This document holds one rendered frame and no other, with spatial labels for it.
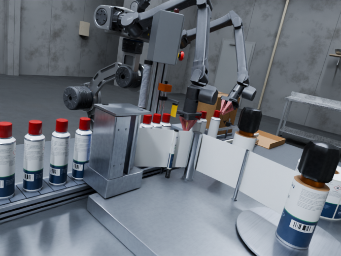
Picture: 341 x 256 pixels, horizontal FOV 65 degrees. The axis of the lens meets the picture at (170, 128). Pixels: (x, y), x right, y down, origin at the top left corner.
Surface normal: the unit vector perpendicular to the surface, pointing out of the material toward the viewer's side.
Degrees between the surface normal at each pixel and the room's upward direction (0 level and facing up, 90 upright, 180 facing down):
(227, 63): 90
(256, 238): 0
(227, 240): 0
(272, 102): 90
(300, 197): 90
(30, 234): 0
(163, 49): 90
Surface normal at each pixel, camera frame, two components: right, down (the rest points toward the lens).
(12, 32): 0.83, 0.29
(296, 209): -0.79, 0.02
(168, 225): 0.18, -0.95
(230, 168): -0.62, 0.10
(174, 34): 0.21, 0.30
